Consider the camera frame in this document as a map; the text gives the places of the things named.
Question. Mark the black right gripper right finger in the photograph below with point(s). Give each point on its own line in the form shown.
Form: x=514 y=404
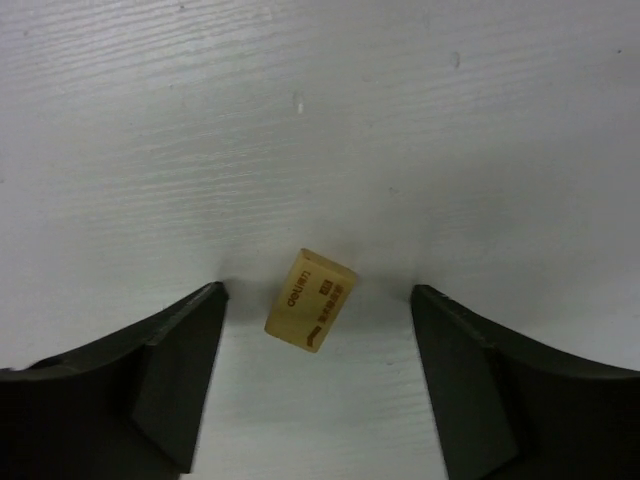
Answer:
x=509 y=407

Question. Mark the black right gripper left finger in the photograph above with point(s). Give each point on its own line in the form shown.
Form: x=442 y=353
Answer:
x=126 y=406

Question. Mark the yellow eraser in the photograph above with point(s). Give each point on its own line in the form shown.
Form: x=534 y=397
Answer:
x=314 y=292

